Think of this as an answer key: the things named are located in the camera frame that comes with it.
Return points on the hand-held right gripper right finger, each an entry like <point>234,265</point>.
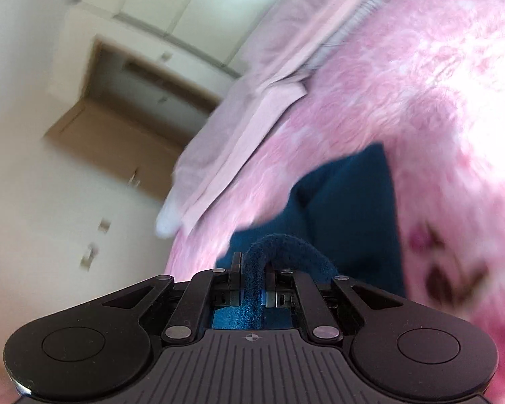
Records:
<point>271,292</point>

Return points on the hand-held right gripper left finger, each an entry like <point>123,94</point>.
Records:
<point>235,286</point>

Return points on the teal fleece sweater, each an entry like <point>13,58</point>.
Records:
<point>345,210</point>

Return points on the pink fleece quilt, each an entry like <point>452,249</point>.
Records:
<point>252,105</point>

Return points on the wooden door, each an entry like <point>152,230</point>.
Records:
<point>109,143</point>

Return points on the pink floral bed blanket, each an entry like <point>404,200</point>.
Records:
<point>404,71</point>

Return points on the white wardrobe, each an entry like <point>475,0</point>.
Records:
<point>193,8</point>

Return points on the lilac striped duvet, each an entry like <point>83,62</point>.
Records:
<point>362,8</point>

